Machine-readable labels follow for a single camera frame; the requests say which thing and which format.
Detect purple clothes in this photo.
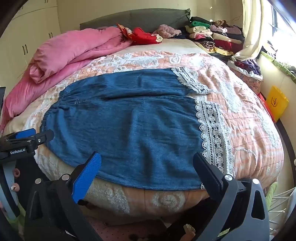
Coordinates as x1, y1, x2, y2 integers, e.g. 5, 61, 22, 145
233, 59, 262, 76

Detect red bag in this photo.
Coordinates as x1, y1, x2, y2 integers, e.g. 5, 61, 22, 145
258, 93, 276, 121

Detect green plush cloth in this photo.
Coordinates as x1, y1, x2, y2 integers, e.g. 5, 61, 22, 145
265, 183, 278, 209

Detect white wire rack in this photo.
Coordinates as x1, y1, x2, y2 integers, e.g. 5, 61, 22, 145
268, 188, 294, 232

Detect pink plush cloth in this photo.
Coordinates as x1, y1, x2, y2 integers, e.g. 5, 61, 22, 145
153, 24, 183, 39

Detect red patterned cloth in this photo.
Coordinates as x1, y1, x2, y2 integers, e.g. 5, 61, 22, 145
117, 24, 163, 45

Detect grey headboard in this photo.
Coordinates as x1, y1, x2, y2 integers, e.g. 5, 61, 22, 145
79, 8, 191, 34

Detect green window sill mat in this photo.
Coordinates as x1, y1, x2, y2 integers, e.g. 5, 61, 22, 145
260, 50, 296, 84

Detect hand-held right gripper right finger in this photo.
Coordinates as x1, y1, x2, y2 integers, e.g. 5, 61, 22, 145
166, 152, 271, 241

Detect pile of folded clothes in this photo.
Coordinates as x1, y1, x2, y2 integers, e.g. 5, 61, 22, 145
180, 17, 245, 57

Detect pink duvet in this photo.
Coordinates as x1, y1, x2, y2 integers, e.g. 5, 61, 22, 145
0, 27, 134, 135

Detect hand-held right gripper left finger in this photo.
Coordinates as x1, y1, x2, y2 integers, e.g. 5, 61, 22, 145
24, 152, 103, 241

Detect cream curtain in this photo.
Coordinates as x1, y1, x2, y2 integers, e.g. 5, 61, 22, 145
232, 0, 275, 62

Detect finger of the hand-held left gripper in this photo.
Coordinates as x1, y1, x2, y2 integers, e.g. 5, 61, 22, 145
5, 128, 37, 142
25, 129, 55, 150

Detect dark bed frame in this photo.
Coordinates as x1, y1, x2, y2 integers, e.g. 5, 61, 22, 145
275, 118, 292, 163

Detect cream wardrobe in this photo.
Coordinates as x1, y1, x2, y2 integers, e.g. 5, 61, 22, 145
0, 0, 62, 93

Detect blue denim pants lace trim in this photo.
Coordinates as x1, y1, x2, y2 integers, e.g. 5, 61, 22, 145
41, 66, 236, 192

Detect peach printed blanket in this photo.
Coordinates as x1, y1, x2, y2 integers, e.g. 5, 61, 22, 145
5, 38, 285, 226

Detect yellow bag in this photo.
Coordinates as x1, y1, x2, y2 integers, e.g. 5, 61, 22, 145
266, 86, 289, 120

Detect window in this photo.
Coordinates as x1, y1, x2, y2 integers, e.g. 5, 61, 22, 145
269, 0, 296, 70

